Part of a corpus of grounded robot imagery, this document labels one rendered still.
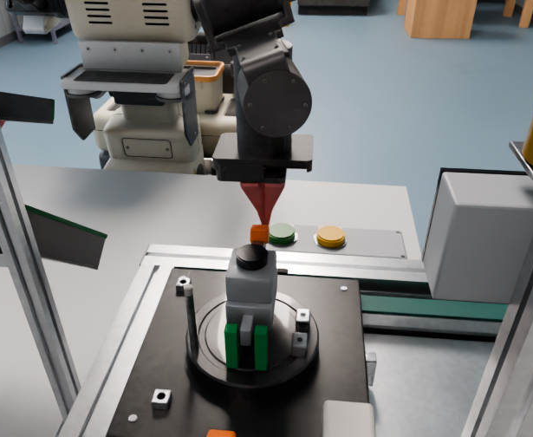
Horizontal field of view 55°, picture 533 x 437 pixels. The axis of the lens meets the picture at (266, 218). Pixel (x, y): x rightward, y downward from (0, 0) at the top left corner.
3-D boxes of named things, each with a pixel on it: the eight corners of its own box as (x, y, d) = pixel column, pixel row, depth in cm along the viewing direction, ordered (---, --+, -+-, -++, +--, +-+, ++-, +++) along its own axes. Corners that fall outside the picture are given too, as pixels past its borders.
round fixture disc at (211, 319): (201, 296, 61) (200, 283, 60) (319, 303, 60) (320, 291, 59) (172, 394, 49) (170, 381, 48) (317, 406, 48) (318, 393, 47)
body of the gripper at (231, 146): (311, 177, 51) (314, 107, 47) (212, 174, 52) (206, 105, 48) (313, 149, 57) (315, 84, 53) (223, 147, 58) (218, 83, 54)
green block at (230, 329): (228, 358, 50) (225, 322, 48) (239, 359, 50) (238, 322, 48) (225, 368, 49) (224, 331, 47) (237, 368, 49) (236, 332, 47)
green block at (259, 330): (256, 361, 50) (255, 324, 47) (268, 361, 50) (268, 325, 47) (254, 370, 49) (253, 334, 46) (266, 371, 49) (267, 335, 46)
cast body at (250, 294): (237, 284, 54) (234, 231, 50) (277, 288, 54) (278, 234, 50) (222, 344, 47) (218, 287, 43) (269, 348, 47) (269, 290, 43)
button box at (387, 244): (259, 253, 79) (259, 220, 76) (396, 262, 78) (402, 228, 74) (254, 283, 73) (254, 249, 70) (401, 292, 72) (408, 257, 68)
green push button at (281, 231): (268, 232, 75) (268, 221, 74) (295, 234, 75) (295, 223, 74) (265, 249, 72) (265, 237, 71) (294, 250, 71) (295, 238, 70)
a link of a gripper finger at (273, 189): (284, 242, 56) (284, 166, 51) (220, 239, 57) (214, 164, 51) (288, 209, 62) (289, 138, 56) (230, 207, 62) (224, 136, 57)
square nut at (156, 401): (156, 394, 49) (155, 388, 49) (172, 396, 49) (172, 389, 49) (152, 409, 48) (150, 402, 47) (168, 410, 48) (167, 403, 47)
